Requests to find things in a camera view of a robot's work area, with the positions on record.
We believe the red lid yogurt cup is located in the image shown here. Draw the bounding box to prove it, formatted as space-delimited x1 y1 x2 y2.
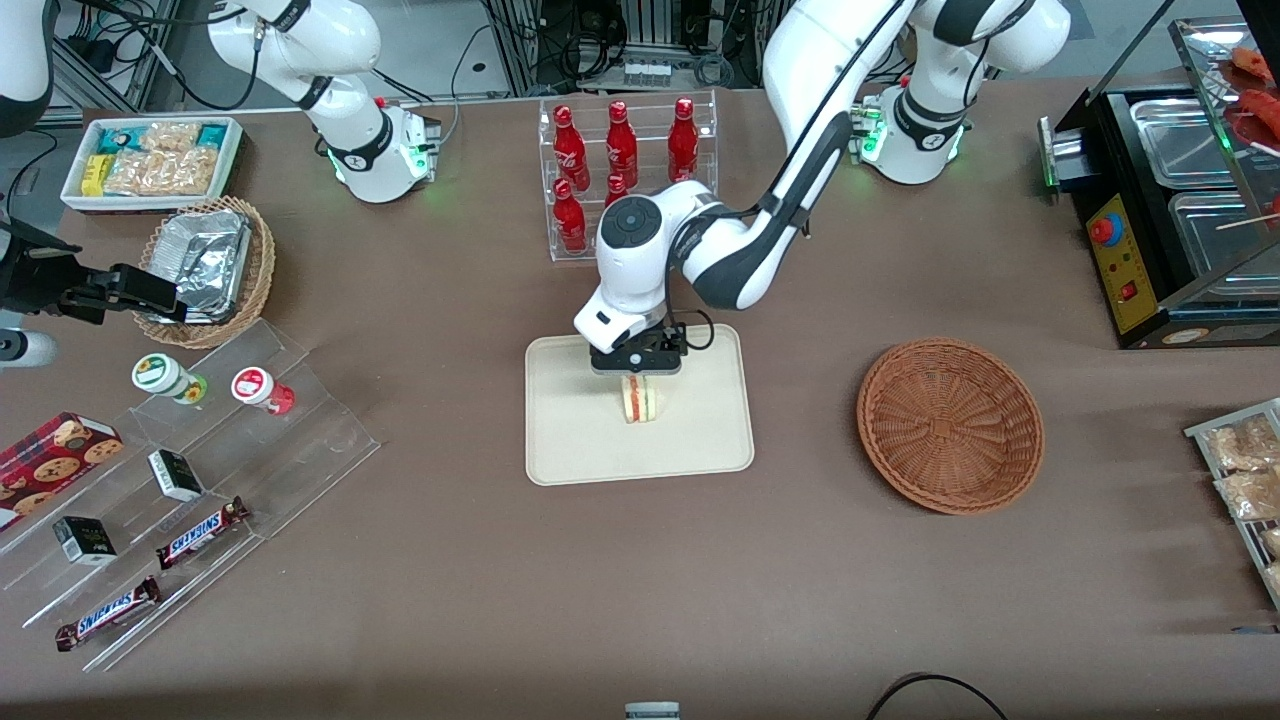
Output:
230 366 296 417

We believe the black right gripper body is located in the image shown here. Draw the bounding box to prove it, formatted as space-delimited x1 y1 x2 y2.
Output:
0 222 121 326

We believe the clear acrylic bottle rack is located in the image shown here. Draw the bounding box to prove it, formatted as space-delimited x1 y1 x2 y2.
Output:
537 89 720 264

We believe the metal wire rack tray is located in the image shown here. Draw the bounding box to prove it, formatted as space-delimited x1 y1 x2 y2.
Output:
1184 398 1280 611

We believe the stainless steel pan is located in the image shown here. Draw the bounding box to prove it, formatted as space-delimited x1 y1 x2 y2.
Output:
1128 97 1246 191
1167 190 1280 279

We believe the clear acrylic stepped shelf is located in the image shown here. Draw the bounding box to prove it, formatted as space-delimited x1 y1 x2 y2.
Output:
0 318 382 673

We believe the Snickers chocolate bar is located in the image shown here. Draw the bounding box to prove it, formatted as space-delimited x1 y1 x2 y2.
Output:
155 497 251 571
54 576 162 653

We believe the white power strip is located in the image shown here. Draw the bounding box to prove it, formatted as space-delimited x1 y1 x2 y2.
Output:
620 58 681 89

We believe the red chocolate chip cookie box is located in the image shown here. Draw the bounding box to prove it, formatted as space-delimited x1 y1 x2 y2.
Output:
0 411 124 532

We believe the small black carton box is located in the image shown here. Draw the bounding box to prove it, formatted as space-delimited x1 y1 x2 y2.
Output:
52 516 119 567
147 449 206 503

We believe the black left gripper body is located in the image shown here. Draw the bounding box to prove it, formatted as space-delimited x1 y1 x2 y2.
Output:
589 325 688 378

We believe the light wicker basket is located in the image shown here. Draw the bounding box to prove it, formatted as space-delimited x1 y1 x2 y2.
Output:
132 196 277 350

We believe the glass display cover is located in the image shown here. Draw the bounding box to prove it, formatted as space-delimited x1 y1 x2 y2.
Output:
1168 15 1280 216

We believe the layered sandwich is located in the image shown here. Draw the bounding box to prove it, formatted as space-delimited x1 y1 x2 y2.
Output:
621 374 666 425

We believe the black food warmer appliance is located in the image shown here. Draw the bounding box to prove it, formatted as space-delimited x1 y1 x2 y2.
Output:
1038 15 1280 351

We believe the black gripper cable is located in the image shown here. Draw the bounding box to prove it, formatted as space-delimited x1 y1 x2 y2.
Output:
665 310 715 353

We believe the aluminium frame profile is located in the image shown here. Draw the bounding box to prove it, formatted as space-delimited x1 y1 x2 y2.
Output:
50 0 181 126

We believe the green lid yogurt cup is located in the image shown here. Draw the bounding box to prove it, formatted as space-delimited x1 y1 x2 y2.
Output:
131 353 209 406

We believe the brown wicker basket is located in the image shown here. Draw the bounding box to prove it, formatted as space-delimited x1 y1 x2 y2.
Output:
856 338 1046 517

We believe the clear peanut snack bag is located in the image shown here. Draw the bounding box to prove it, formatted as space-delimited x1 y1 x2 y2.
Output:
140 122 201 153
105 148 223 197

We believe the aluminium foil tray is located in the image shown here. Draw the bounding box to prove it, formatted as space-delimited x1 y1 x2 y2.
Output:
148 210 253 325

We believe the white snack bin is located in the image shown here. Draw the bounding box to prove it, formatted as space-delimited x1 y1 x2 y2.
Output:
60 115 247 215

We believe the beige plastic serving tray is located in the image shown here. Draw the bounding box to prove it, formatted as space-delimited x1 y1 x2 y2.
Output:
525 323 755 487

